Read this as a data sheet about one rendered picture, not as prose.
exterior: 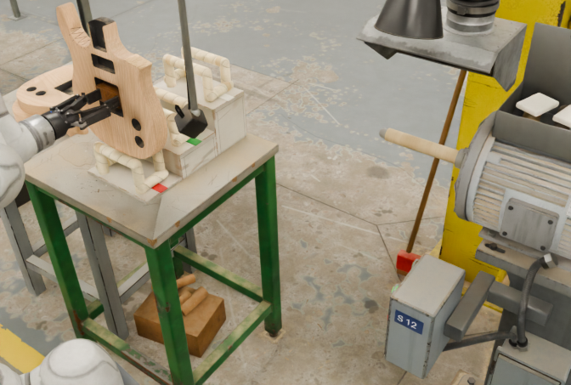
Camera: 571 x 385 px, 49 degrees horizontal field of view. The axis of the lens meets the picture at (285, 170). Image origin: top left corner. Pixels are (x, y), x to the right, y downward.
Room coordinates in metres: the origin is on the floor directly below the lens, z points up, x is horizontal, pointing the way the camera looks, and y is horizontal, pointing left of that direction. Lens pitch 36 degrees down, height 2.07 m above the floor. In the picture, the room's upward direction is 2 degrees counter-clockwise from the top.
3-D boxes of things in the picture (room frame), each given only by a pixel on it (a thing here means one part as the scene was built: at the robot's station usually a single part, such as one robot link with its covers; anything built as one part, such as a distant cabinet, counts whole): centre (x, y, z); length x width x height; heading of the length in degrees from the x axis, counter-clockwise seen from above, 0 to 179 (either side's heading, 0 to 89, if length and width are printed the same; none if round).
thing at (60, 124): (1.43, 0.59, 1.22); 0.09 x 0.08 x 0.07; 142
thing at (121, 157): (1.55, 0.50, 1.04); 0.20 x 0.03 x 0.03; 52
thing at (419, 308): (0.90, -0.36, 0.99); 0.24 x 0.21 x 0.26; 53
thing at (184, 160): (1.70, 0.37, 0.98); 0.27 x 0.16 x 0.09; 53
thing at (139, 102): (1.58, 0.47, 1.24); 0.35 x 0.04 x 0.40; 52
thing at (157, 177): (1.52, 0.39, 0.96); 0.11 x 0.03 x 0.03; 143
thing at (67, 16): (1.66, 0.57, 1.40); 0.07 x 0.04 x 0.10; 52
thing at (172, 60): (1.80, 0.30, 1.20); 0.20 x 0.03 x 0.03; 52
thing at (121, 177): (1.58, 0.47, 0.94); 0.27 x 0.15 x 0.01; 53
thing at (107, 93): (1.57, 0.48, 1.22); 0.10 x 0.03 x 0.05; 52
